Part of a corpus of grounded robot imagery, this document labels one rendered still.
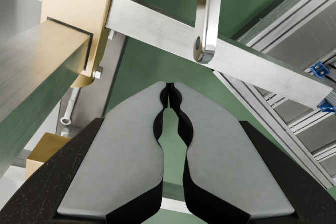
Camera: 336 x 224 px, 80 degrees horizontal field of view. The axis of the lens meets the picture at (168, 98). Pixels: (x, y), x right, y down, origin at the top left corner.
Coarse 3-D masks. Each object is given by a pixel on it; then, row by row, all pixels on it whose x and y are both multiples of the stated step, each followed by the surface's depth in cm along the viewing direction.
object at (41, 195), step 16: (96, 128) 8; (80, 144) 7; (48, 160) 6; (64, 160) 6; (80, 160) 6; (32, 176) 6; (48, 176) 6; (64, 176) 6; (16, 192) 5; (32, 192) 6; (48, 192) 6; (64, 192) 6; (16, 208) 5; (32, 208) 5; (48, 208) 5
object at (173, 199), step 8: (24, 152) 29; (16, 160) 28; (24, 160) 28; (8, 168) 27; (16, 168) 27; (24, 168) 27; (8, 176) 28; (16, 176) 28; (24, 176) 28; (168, 184) 34; (176, 184) 35; (168, 192) 33; (176, 192) 33; (168, 200) 32; (176, 200) 32; (184, 200) 33; (168, 208) 33; (176, 208) 34; (184, 208) 34
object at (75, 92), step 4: (76, 88) 35; (72, 92) 35; (76, 92) 35; (72, 96) 36; (76, 96) 36; (72, 100) 36; (68, 104) 37; (72, 104) 37; (68, 108) 37; (72, 108) 37; (68, 112) 38; (64, 116) 38; (68, 116) 38; (60, 120) 39; (64, 124) 39; (68, 124) 39
